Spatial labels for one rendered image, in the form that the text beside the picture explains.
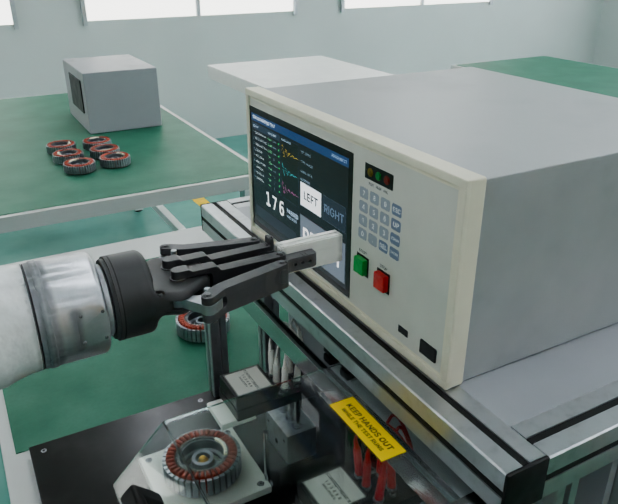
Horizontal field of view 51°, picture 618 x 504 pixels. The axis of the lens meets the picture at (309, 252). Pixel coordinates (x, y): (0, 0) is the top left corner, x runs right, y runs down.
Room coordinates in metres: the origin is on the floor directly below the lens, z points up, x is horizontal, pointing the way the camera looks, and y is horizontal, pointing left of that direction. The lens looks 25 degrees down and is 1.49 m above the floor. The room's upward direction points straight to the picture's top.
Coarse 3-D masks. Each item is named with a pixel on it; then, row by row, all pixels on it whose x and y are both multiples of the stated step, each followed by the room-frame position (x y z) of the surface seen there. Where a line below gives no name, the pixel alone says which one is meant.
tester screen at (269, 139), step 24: (264, 120) 0.83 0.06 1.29; (264, 144) 0.83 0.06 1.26; (288, 144) 0.77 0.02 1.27; (312, 144) 0.72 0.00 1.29; (264, 168) 0.83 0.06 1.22; (288, 168) 0.77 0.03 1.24; (312, 168) 0.72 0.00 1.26; (336, 168) 0.67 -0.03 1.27; (264, 192) 0.83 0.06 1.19; (288, 192) 0.77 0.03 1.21; (336, 192) 0.67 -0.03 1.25; (288, 216) 0.77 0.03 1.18; (312, 216) 0.72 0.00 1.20
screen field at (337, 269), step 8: (304, 216) 0.74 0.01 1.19; (304, 224) 0.74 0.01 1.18; (312, 224) 0.72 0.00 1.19; (304, 232) 0.74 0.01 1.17; (312, 232) 0.72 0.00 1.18; (320, 232) 0.70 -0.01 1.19; (344, 248) 0.65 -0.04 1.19; (344, 256) 0.65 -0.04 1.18; (328, 264) 0.68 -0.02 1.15; (336, 264) 0.67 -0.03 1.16; (344, 264) 0.65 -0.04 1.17; (336, 272) 0.67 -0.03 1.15; (344, 272) 0.65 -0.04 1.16; (344, 280) 0.65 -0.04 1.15
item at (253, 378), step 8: (248, 368) 0.81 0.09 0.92; (256, 368) 0.81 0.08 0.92; (280, 368) 0.84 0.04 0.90; (224, 376) 0.79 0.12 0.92; (232, 376) 0.79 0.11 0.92; (240, 376) 0.79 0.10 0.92; (248, 376) 0.79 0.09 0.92; (256, 376) 0.79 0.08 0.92; (264, 376) 0.79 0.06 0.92; (280, 376) 0.82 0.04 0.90; (288, 376) 0.82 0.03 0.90; (224, 384) 0.77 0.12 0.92; (232, 384) 0.77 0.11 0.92; (240, 384) 0.77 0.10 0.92; (248, 384) 0.77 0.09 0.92; (256, 384) 0.77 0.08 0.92; (264, 384) 0.77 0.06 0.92; (272, 384) 0.77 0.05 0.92; (224, 392) 0.77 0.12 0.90; (232, 392) 0.75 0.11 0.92; (240, 392) 0.75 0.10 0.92; (248, 392) 0.75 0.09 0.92; (216, 400) 0.78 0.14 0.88; (224, 400) 0.77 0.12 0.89
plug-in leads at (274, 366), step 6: (288, 324) 0.83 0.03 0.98; (294, 330) 0.84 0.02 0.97; (300, 330) 0.83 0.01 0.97; (300, 336) 0.83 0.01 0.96; (270, 342) 0.83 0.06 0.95; (270, 348) 0.82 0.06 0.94; (270, 354) 0.82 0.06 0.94; (276, 354) 0.80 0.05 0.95; (270, 360) 0.82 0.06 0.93; (276, 360) 0.80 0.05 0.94; (288, 360) 0.82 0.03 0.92; (270, 366) 0.82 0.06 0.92; (276, 366) 0.80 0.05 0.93; (282, 366) 0.79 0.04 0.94; (288, 366) 0.82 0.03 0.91; (270, 372) 0.82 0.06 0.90; (276, 372) 0.80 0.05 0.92; (282, 372) 0.78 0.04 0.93; (288, 372) 0.82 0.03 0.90; (294, 372) 0.80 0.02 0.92; (300, 372) 0.80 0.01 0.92; (276, 378) 0.80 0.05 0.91; (282, 378) 0.78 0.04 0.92
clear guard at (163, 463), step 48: (288, 384) 0.57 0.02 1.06; (336, 384) 0.57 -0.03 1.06; (192, 432) 0.50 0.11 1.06; (240, 432) 0.50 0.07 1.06; (288, 432) 0.50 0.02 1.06; (336, 432) 0.50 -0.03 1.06; (144, 480) 0.47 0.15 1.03; (192, 480) 0.44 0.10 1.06; (240, 480) 0.43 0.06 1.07; (288, 480) 0.43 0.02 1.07; (336, 480) 0.43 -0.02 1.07; (384, 480) 0.43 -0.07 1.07; (432, 480) 0.43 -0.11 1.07
